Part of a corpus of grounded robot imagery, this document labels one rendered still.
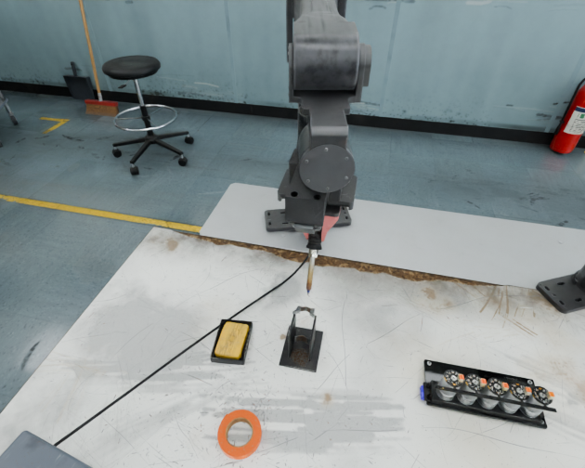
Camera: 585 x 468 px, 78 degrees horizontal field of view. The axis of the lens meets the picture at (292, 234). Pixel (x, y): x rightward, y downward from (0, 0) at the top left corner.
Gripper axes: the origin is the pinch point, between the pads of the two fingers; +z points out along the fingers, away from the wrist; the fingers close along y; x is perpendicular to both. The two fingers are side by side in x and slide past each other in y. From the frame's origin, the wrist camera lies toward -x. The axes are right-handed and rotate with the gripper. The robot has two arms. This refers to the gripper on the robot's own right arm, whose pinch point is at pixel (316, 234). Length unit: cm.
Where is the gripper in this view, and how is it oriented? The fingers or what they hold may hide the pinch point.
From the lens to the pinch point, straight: 55.4
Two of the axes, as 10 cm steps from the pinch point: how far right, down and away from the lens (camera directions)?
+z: 0.0, 7.5, 6.7
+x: 2.1, -6.5, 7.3
